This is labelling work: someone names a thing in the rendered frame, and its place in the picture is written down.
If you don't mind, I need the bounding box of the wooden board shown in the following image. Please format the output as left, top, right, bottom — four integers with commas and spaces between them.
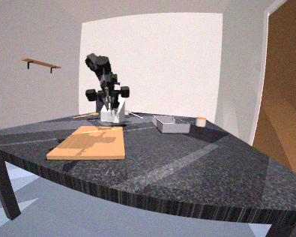
46, 126, 125, 160

